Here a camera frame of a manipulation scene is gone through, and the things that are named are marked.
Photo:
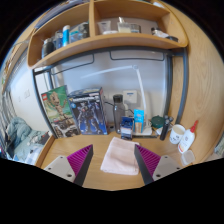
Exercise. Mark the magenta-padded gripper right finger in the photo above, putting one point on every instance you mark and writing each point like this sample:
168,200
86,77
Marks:
165,166

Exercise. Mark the bed with teal bedding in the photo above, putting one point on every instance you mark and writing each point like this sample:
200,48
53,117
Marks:
23,140

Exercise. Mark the white lotion bottle red cap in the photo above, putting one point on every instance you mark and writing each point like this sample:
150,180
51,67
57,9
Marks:
186,140

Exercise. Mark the white mug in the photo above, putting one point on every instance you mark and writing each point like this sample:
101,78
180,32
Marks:
176,134

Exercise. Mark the patterned teal hanging cloth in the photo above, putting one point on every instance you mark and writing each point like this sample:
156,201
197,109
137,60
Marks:
220,146

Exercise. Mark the white wall switch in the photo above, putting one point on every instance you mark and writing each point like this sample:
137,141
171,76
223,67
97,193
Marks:
27,94

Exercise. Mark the blue robot model box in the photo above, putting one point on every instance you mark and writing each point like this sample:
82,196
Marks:
88,111

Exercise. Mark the clear bottle with black cap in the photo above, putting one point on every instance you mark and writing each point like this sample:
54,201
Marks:
118,113

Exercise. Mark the dark metal frame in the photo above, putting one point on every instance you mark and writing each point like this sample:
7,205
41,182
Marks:
184,86

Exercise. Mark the pale pink towel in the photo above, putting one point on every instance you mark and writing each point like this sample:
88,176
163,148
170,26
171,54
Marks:
119,156

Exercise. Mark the wooden shelf unit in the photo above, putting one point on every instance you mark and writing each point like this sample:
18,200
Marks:
100,41

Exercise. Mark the green toy figure box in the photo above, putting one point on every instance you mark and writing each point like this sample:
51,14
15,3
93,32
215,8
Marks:
58,111

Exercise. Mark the black cylindrical device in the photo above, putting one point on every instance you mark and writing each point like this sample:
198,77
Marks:
165,128

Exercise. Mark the white wall socket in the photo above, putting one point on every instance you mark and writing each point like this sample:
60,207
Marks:
130,96

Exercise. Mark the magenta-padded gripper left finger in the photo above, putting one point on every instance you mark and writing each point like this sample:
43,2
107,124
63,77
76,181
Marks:
61,166

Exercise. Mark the clear plastic container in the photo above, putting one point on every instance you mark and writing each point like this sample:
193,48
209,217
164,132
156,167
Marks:
187,158

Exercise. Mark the dark green round case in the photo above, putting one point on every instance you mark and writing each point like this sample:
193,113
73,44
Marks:
156,121

